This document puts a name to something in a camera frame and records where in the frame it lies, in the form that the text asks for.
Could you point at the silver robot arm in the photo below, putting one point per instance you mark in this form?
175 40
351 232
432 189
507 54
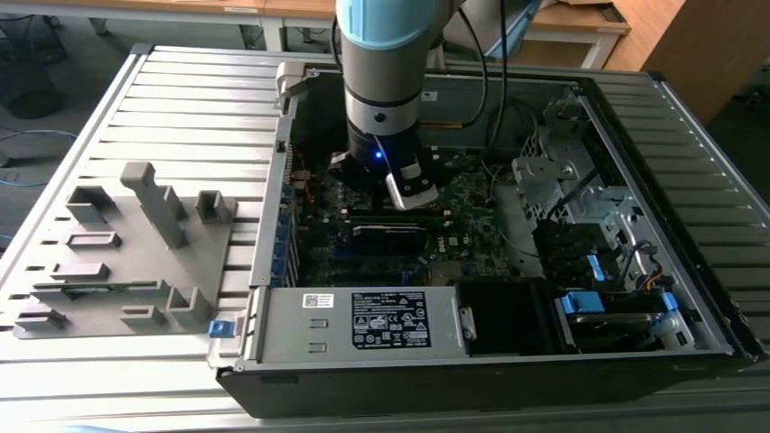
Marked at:
379 81

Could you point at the black RAM slot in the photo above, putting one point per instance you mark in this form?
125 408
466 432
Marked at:
367 221
363 212

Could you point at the silver port block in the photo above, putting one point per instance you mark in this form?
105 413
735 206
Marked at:
300 177

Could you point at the white label sticker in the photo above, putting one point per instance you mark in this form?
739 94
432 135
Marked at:
431 95

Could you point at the black graphics card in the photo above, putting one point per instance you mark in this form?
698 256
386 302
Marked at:
387 243

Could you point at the green motherboard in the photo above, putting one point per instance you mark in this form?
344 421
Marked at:
480 225

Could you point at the dark chipset heatsink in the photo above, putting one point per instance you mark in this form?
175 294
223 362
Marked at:
446 269

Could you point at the silver metal drive cage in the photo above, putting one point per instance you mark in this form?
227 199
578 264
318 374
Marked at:
535 171

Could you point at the grey power supply unit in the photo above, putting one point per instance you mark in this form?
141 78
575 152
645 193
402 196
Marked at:
283 325

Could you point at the black plastic fan housing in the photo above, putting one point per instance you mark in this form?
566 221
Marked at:
504 320

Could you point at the blue case latch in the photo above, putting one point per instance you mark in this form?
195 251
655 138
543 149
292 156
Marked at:
220 329

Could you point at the grey parts rack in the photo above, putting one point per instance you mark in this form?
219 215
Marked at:
137 270

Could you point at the black PC case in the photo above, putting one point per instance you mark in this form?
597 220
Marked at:
420 392

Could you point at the green RAM stick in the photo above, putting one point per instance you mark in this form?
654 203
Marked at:
89 291

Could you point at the black hard disk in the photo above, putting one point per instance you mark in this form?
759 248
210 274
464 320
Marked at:
607 331

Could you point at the round black bin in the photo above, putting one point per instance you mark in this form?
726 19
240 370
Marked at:
32 104

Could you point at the wooden cabinet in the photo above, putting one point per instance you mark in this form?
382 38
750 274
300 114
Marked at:
710 54

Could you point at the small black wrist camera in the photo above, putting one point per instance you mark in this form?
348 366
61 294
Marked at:
339 163

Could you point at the silver white wrist camera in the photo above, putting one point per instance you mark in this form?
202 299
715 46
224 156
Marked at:
415 198

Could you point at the wooden desk white frame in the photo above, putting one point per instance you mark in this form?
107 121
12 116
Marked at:
578 22
120 4

